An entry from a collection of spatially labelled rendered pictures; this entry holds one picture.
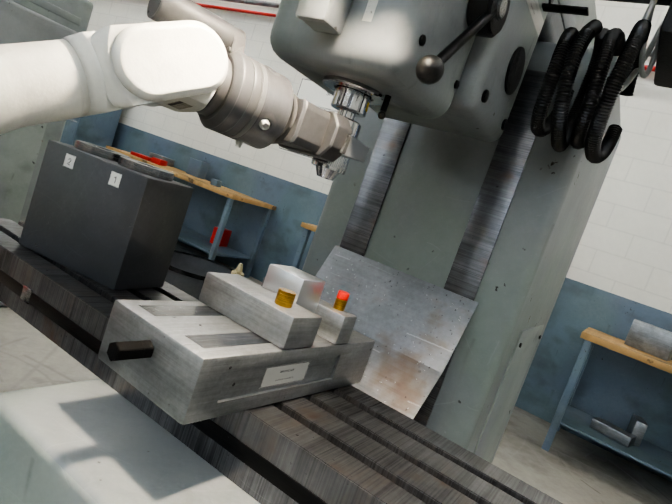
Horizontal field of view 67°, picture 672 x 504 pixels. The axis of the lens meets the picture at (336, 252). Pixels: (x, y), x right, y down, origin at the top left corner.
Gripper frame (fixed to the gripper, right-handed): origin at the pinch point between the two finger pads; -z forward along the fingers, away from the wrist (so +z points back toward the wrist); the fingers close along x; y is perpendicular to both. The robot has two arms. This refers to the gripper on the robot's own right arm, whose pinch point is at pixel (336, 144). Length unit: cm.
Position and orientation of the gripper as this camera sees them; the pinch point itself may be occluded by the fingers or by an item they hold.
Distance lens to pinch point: 68.2
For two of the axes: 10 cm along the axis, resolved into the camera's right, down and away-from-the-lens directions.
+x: -6.2, -2.9, 7.3
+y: -3.4, 9.4, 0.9
